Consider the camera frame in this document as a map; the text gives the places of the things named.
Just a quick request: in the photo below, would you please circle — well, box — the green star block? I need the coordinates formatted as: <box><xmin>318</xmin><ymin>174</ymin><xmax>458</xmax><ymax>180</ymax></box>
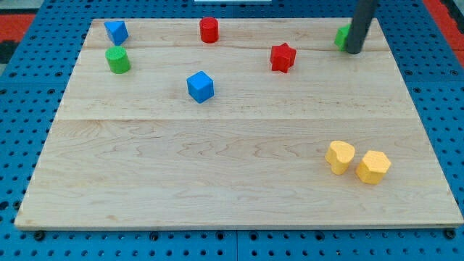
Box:
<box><xmin>334</xmin><ymin>23</ymin><xmax>351</xmax><ymax>51</ymax></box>

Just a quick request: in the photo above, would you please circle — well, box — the red star block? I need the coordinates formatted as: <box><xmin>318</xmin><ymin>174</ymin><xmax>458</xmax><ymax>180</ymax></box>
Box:
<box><xmin>270</xmin><ymin>43</ymin><xmax>297</xmax><ymax>73</ymax></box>

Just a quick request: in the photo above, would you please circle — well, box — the light wooden board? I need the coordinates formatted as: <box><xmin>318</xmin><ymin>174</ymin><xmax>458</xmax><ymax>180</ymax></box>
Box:
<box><xmin>14</xmin><ymin>18</ymin><xmax>463</xmax><ymax>231</ymax></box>

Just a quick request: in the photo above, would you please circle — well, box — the blue cube block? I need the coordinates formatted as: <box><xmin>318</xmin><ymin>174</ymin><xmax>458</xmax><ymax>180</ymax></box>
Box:
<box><xmin>186</xmin><ymin>71</ymin><xmax>215</xmax><ymax>104</ymax></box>

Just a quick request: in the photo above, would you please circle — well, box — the red cylinder block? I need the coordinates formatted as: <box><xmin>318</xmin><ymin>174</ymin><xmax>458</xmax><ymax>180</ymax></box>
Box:
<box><xmin>199</xmin><ymin>17</ymin><xmax>219</xmax><ymax>44</ymax></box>

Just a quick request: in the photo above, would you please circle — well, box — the yellow heart block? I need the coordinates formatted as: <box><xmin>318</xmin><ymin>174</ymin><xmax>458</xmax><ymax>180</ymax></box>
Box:
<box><xmin>325</xmin><ymin>140</ymin><xmax>355</xmax><ymax>175</ymax></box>

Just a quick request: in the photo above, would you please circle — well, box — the green cylinder block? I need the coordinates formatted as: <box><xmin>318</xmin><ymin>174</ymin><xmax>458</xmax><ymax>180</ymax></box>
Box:
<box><xmin>105</xmin><ymin>46</ymin><xmax>131</xmax><ymax>74</ymax></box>

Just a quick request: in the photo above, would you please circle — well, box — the yellow hexagon block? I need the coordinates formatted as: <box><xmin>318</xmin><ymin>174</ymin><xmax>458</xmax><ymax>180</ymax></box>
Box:
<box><xmin>355</xmin><ymin>150</ymin><xmax>392</xmax><ymax>185</ymax></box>

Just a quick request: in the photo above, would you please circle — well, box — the blue triangular prism block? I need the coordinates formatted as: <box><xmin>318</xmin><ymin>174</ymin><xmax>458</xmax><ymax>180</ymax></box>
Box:
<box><xmin>104</xmin><ymin>21</ymin><xmax>129</xmax><ymax>46</ymax></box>

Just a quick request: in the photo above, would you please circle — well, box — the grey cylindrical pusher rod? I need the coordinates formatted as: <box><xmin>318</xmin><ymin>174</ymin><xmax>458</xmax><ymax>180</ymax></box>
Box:
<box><xmin>345</xmin><ymin>0</ymin><xmax>378</xmax><ymax>54</ymax></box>

